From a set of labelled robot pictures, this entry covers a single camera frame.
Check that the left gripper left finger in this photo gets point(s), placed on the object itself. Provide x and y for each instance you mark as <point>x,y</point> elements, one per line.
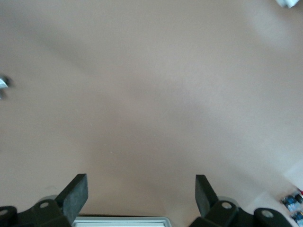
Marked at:
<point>73,201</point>

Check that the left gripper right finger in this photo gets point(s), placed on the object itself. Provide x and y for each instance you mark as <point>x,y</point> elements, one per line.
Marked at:
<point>203,198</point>

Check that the black button with white cap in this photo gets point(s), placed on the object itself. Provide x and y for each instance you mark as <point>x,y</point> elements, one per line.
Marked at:
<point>3,82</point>

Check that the red push button switch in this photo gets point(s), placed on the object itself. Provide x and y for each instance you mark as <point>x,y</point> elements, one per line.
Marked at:
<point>289,201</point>

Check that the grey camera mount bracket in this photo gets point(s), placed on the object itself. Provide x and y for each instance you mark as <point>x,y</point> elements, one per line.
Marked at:
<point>286,2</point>

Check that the white four-drawer cabinet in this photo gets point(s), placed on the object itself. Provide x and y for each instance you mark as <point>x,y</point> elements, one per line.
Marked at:
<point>118,218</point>

